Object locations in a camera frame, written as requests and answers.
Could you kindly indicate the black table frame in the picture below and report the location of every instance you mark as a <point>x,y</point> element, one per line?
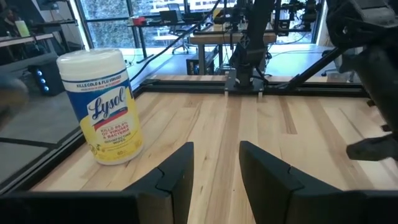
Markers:
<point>280,88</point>

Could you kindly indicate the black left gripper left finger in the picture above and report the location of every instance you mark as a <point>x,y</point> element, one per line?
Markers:
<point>174,189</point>

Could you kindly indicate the office chair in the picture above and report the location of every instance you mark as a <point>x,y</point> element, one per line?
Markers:
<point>182,31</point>

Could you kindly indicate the black tower blue lights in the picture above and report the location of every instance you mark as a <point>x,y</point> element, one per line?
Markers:
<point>46,77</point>

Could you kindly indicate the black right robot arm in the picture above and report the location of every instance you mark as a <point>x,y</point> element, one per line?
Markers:
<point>248,56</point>

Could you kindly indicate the yellow Lysol wipes canister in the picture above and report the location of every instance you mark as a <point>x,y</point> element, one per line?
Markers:
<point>105,118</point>

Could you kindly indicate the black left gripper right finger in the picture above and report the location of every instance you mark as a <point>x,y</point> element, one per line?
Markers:
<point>267,193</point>

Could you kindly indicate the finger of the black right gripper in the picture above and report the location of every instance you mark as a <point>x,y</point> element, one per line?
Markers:
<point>373,149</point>

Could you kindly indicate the red desk object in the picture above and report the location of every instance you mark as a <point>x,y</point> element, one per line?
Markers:
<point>139,20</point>

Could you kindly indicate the person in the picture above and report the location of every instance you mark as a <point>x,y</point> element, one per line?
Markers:
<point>9,21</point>

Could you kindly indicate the light wood desk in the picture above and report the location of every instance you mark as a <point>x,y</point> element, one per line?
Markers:
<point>31,39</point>

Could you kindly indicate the wooden background rig table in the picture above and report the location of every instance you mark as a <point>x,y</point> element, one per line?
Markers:
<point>217,39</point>

